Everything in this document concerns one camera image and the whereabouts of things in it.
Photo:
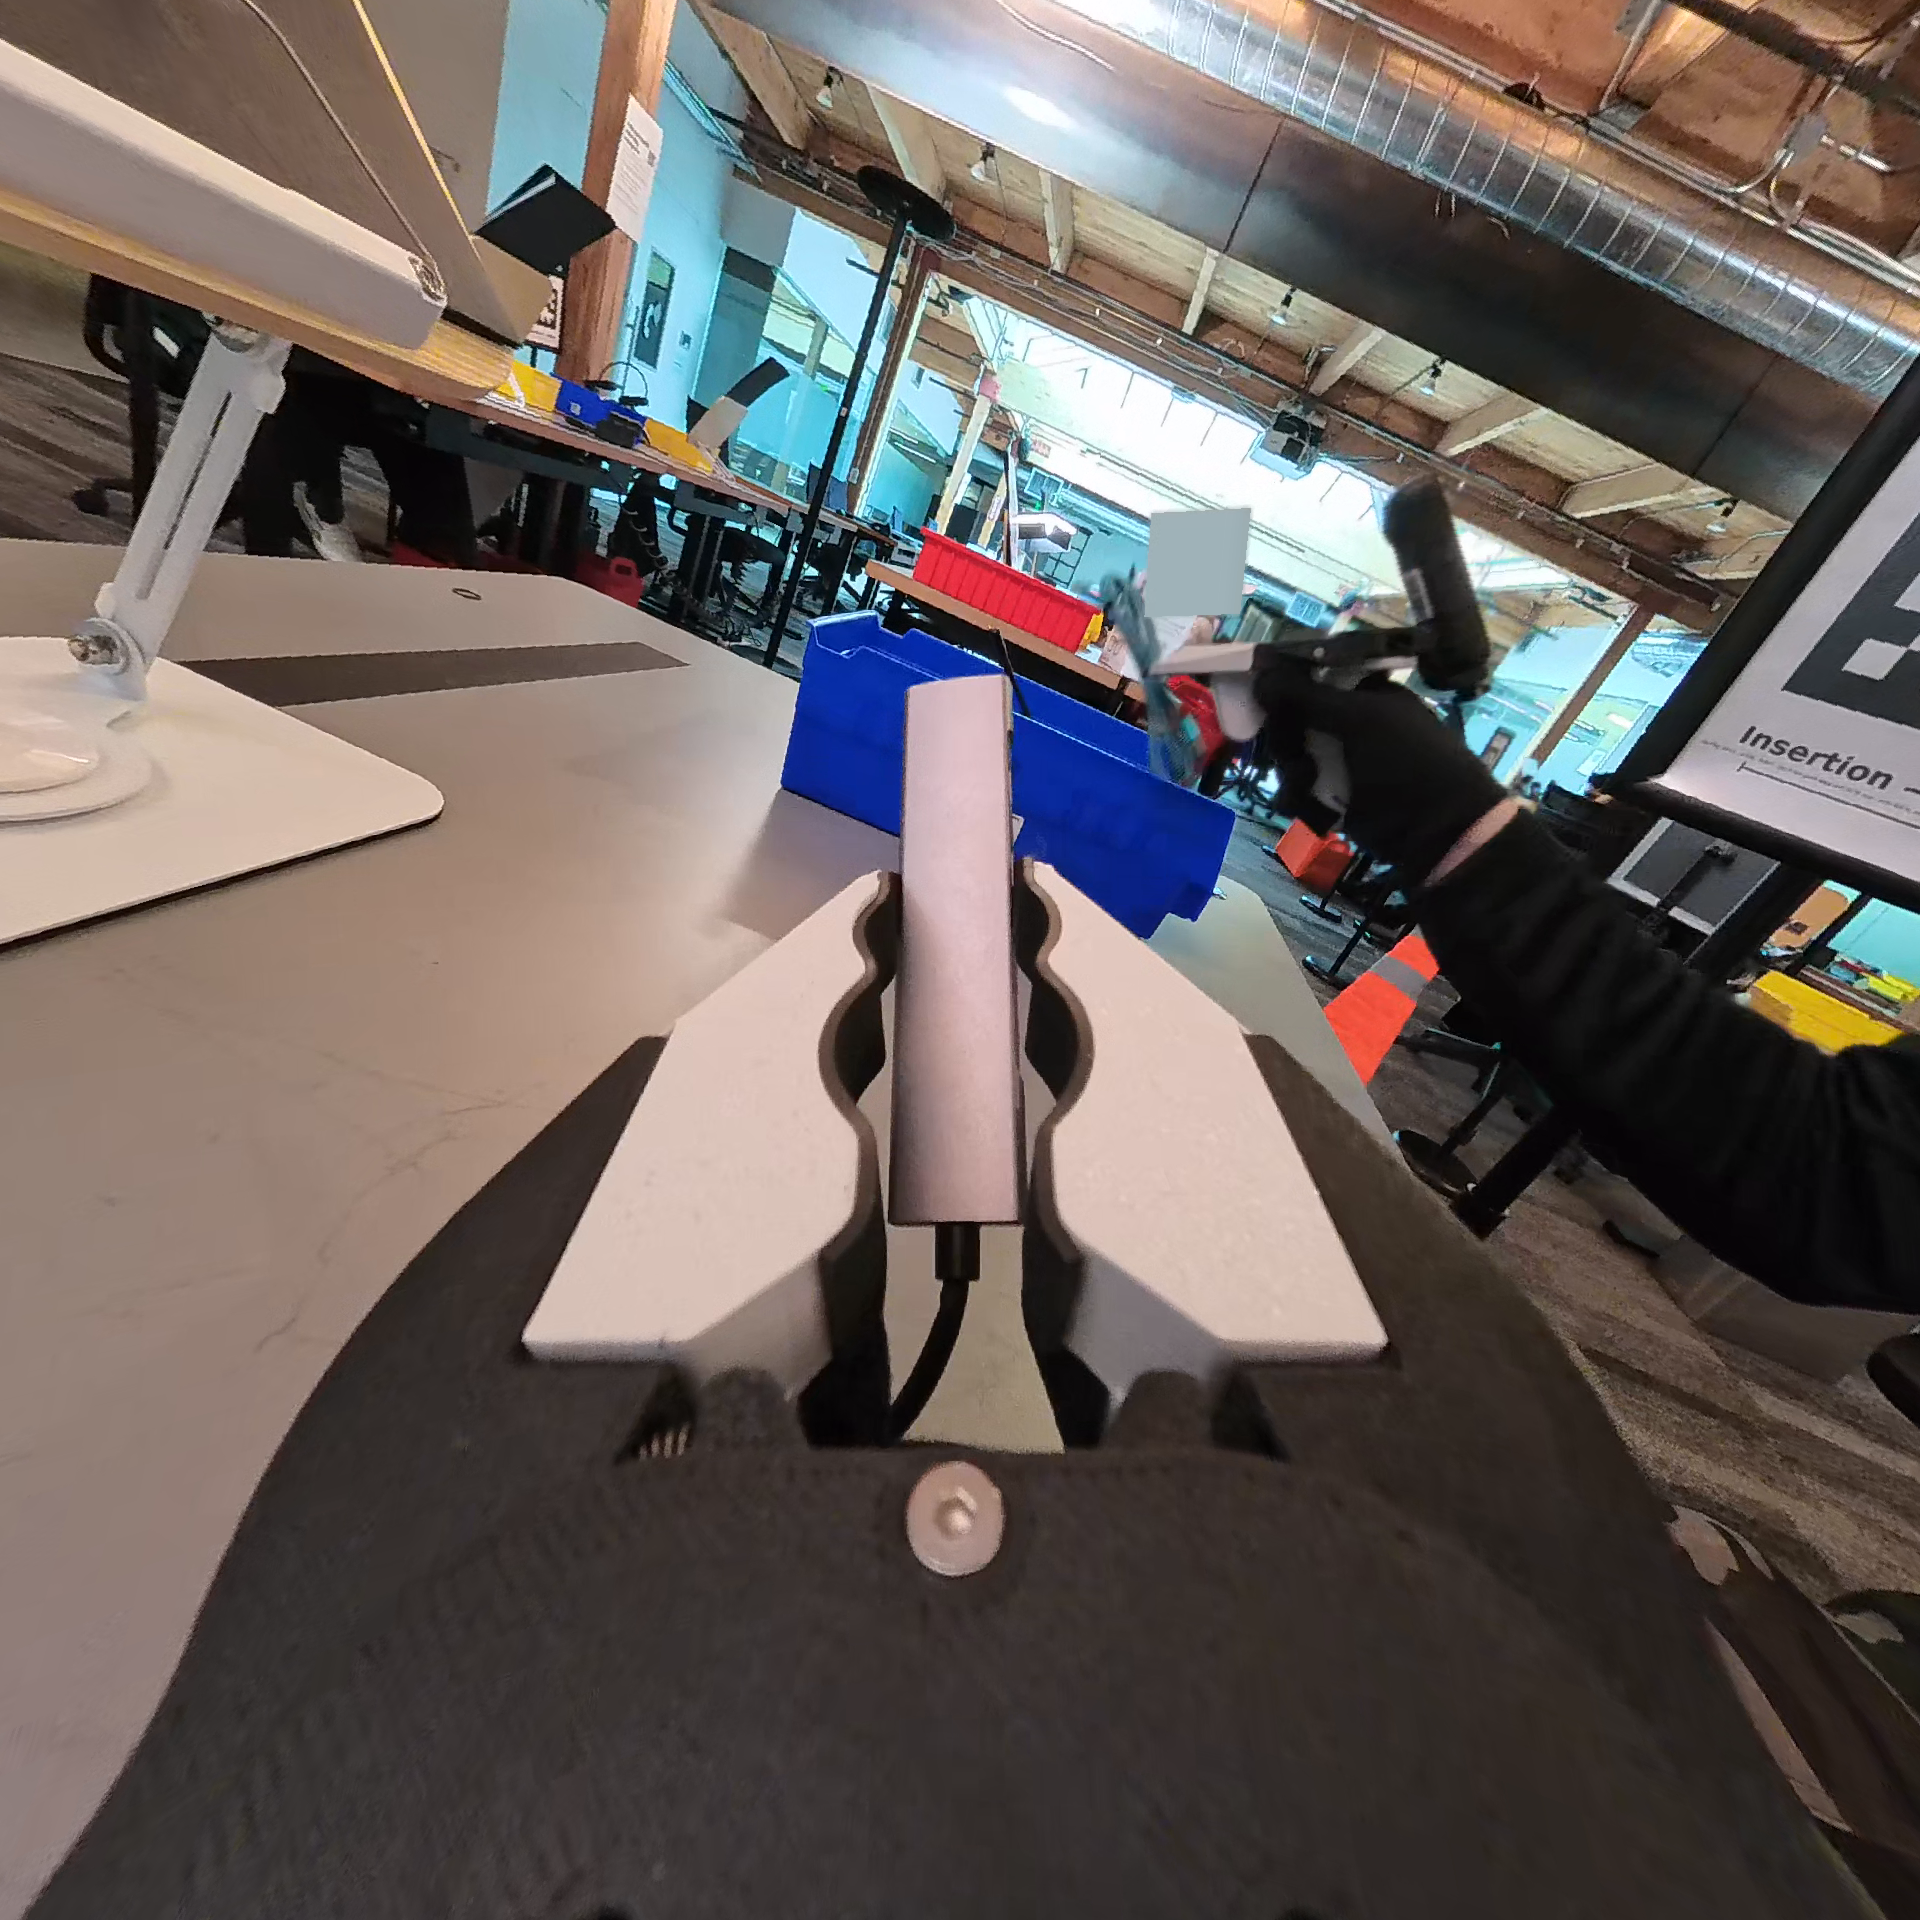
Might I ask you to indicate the yellow plastic bin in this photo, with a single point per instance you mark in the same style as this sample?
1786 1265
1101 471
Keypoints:
1822 1014
680 447
534 386

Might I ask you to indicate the ceiling projector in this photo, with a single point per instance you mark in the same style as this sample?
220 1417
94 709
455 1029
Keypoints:
1293 438

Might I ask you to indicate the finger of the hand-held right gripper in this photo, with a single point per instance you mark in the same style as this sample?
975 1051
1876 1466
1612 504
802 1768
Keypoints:
1215 662

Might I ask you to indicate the person's right forearm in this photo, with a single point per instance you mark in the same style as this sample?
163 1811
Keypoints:
1652 1050

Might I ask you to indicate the orange traffic cone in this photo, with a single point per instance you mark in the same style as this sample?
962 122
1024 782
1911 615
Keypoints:
1381 1003

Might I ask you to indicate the red plastic bin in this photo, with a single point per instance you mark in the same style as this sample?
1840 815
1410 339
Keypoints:
1004 579

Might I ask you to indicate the dark grey panel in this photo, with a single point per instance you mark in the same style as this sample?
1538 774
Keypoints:
226 90

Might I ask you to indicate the blue plastic storage bin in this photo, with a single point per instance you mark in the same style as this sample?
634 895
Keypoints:
1110 825

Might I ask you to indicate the wooden book stand white base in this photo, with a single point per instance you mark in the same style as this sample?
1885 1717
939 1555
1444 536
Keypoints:
226 781

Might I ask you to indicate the small blue plastic bin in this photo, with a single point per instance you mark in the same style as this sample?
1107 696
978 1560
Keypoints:
599 411

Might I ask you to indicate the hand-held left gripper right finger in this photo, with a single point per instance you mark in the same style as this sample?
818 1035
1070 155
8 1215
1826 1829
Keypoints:
1215 1201

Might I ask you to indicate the person's camouflage trousers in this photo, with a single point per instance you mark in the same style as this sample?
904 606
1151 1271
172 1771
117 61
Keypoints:
1829 1723

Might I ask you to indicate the black floor lamp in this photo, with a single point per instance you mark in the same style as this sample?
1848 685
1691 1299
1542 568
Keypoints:
906 202

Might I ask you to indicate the framed marker sign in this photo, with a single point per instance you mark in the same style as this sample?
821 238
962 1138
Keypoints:
1800 675

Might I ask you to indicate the person's right hand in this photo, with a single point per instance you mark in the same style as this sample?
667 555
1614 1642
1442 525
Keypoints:
1395 765

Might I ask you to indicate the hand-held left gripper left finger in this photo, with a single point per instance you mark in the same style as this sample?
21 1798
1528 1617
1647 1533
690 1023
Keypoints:
706 1184

